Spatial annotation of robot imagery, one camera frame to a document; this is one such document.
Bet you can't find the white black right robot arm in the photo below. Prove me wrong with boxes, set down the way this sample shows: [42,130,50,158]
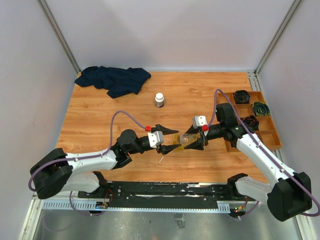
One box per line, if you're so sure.
[186,103,313,222]

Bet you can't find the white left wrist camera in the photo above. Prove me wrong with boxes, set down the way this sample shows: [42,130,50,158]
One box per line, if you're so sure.
[147,131,164,149]

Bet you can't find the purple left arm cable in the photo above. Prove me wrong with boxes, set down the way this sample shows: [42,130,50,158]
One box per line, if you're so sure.
[27,111,153,217]

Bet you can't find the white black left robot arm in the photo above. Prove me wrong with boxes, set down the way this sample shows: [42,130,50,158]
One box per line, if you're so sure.
[28,124,179,200]

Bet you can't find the white capped pill bottle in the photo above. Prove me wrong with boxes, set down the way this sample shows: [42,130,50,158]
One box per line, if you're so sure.
[154,92,165,108]

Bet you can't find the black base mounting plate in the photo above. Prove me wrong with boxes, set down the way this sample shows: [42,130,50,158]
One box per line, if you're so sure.
[77,181,246,205]

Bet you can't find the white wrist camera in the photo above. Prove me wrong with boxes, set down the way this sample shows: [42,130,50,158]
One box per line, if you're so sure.
[192,115,208,129]
[147,131,164,149]

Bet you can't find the brown wooden compartment tray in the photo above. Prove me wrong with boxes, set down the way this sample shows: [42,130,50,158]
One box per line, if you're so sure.
[226,90,282,151]

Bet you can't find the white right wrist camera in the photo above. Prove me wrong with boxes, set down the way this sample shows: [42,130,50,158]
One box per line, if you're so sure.
[192,115,208,129]

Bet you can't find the aluminium frame post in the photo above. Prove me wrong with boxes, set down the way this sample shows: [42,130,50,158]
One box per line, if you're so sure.
[36,0,81,73]
[254,0,304,76]

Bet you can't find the blue yellow rolled tie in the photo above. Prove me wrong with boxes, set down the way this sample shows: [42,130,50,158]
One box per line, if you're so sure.
[252,101,270,117]

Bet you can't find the white slotted cable duct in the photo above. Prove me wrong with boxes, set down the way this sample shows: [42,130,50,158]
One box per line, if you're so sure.
[42,199,231,214]

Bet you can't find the dark navy crumpled cloth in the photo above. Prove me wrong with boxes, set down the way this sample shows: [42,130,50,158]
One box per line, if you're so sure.
[74,66,152,99]

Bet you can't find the right aluminium frame post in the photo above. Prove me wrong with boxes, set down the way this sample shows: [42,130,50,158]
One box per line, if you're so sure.
[254,0,304,76]

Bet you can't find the left aluminium frame post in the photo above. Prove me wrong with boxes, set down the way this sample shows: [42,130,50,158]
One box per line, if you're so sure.
[36,0,81,73]

